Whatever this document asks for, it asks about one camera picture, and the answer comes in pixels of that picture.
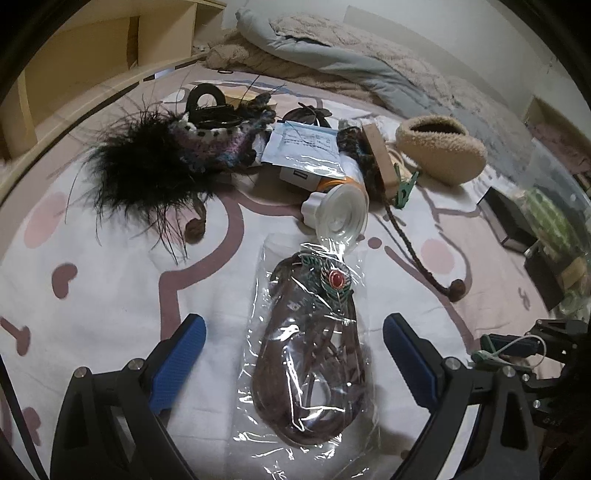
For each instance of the black hair claw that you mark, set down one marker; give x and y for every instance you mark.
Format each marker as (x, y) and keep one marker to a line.
(203, 104)

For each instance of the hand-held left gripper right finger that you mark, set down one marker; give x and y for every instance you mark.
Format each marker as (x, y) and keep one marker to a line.
(410, 360)

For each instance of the clear bottle with white cap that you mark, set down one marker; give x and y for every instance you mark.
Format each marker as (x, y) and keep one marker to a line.
(344, 217)

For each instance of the black feather tuft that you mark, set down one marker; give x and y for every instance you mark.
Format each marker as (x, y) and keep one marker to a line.
(138, 166)

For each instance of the grey duvet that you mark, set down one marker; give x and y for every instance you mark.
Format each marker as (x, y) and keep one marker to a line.
(323, 53)

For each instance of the dark brown knit piece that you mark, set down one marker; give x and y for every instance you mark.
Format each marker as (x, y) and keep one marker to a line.
(358, 150)

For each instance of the small white box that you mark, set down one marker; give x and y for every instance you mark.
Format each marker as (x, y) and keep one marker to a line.
(295, 177)

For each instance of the white orange tube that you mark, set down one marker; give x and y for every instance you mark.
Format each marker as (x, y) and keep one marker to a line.
(353, 171)

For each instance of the green striped cloth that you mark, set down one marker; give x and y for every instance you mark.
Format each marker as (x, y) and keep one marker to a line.
(554, 217)

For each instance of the clear plastic storage bin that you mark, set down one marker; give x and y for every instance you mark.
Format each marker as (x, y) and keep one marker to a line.
(554, 157)

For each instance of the green clothespin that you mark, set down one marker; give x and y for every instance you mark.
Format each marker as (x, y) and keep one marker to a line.
(405, 190)

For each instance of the dark flat box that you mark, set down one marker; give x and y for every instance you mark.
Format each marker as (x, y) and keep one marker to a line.
(547, 277)

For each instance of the beige knit blanket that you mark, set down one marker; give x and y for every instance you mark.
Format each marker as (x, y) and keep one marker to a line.
(258, 62)

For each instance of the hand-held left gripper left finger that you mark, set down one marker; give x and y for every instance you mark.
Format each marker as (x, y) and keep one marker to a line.
(181, 357)

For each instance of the face mask packet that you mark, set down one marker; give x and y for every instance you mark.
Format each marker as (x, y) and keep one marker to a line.
(302, 145)

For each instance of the beige quilted pillow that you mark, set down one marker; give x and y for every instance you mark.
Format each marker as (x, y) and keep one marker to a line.
(360, 46)
(485, 110)

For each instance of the brown sunglasses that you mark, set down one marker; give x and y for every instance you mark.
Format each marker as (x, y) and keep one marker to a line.
(307, 115)

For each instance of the wooden shelf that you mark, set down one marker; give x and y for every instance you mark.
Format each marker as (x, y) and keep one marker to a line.
(92, 50)

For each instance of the small teal clip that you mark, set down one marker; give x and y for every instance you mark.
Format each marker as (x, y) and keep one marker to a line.
(482, 356)

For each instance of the beige fleece basket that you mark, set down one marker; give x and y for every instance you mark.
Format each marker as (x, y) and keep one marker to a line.
(443, 147)

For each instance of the printed blanket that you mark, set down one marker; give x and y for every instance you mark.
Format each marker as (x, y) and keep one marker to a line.
(115, 300)

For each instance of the purple patterned knit hat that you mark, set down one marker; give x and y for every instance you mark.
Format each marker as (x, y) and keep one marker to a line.
(217, 141)

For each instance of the brown soap block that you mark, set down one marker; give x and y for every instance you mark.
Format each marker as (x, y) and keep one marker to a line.
(379, 157)

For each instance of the black box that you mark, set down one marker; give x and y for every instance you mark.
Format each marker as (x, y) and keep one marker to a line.
(505, 217)

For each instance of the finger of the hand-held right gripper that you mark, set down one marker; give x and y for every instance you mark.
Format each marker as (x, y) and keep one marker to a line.
(531, 345)

